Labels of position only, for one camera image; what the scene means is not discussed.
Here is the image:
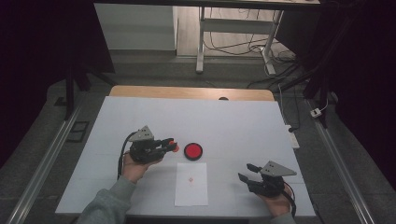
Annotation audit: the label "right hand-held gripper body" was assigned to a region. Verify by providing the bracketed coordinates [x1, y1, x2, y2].
[247, 160, 298, 198]

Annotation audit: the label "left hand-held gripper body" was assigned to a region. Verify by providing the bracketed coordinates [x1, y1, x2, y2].
[128, 125, 161, 165]

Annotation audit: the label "red ink pad black case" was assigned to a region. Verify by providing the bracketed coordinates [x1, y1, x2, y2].
[183, 142, 205, 161]

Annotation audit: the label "white paper sheet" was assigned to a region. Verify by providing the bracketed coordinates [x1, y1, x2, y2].
[174, 161, 209, 207]

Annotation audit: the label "person's left hand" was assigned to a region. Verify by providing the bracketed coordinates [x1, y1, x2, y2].
[121, 151, 163, 185]

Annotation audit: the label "person's right hand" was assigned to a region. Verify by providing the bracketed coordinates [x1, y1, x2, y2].
[259, 185, 295, 218]

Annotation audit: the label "white power strip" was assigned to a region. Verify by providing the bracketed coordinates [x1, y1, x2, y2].
[284, 124, 301, 150]

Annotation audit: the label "white table cover board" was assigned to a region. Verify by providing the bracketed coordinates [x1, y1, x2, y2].
[55, 95, 317, 218]

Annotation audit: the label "wooden table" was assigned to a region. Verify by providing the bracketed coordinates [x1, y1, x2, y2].
[108, 85, 276, 103]

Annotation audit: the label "black floor plate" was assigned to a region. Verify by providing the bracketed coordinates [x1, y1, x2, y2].
[65, 120, 90, 144]

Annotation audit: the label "black tripod stand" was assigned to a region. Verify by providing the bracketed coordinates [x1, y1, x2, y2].
[64, 60, 120, 121]

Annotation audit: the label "black metal stand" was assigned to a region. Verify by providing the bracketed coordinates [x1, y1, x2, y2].
[276, 12, 356, 129]

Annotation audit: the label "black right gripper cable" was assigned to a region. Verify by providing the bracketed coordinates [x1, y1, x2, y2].
[281, 181, 298, 219]

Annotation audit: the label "aluminium floor rail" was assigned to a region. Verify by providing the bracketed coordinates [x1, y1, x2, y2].
[305, 98, 378, 224]
[6, 101, 82, 224]

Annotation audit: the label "black floor cables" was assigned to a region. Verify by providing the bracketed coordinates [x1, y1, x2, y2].
[204, 7, 302, 90]

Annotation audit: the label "white desk frame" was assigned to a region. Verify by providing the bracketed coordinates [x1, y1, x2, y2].
[195, 7, 285, 77]

